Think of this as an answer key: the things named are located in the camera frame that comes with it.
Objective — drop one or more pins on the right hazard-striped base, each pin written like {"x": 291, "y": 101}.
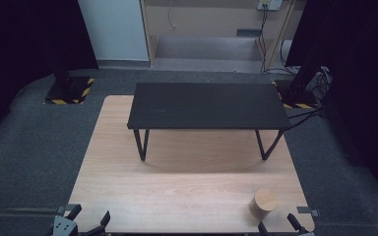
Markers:
{"x": 321, "y": 82}

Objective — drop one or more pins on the light wooden open cabinet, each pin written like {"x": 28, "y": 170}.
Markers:
{"x": 210, "y": 39}

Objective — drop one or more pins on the black curtain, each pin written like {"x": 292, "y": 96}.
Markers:
{"x": 19, "y": 39}
{"x": 357, "y": 82}

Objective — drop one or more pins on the white power strip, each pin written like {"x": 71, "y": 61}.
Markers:
{"x": 269, "y": 4}

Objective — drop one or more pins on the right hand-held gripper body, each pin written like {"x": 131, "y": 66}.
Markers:
{"x": 307, "y": 234}

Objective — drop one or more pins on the black low shelf with legs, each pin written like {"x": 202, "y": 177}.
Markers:
{"x": 206, "y": 105}

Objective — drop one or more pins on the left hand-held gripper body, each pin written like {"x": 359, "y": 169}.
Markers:
{"x": 63, "y": 226}

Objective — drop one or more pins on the striped-edge black stand base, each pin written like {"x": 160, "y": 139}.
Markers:
{"x": 295, "y": 98}
{"x": 66, "y": 95}

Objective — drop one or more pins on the black metal stand post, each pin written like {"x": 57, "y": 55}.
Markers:
{"x": 61, "y": 72}
{"x": 303, "y": 80}

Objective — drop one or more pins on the grey table edge clamp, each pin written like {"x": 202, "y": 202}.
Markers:
{"x": 308, "y": 211}
{"x": 66, "y": 208}

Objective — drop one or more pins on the wooden cylinder block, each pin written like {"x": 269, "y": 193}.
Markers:
{"x": 263, "y": 203}

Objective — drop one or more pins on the white panel board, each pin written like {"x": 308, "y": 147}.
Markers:
{"x": 114, "y": 29}

